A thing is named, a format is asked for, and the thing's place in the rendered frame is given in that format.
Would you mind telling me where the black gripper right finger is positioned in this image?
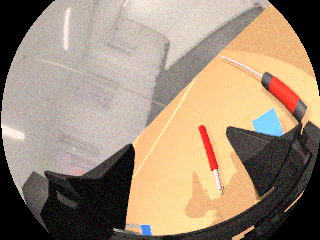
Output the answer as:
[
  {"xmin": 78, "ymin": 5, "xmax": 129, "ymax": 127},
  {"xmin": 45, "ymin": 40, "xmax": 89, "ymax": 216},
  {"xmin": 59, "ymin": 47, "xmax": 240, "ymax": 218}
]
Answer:
[{"xmin": 225, "ymin": 123, "xmax": 303, "ymax": 197}]

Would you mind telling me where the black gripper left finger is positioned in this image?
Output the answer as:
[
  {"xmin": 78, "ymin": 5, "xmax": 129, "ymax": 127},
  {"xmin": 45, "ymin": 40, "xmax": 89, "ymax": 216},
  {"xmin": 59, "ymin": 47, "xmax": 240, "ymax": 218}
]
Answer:
[{"xmin": 44, "ymin": 143, "xmax": 136, "ymax": 231}]

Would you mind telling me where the blue block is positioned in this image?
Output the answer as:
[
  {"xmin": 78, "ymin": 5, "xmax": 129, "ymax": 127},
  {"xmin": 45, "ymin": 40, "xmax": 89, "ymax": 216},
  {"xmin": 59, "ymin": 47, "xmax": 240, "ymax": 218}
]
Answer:
[{"xmin": 252, "ymin": 108, "xmax": 284, "ymax": 136}]

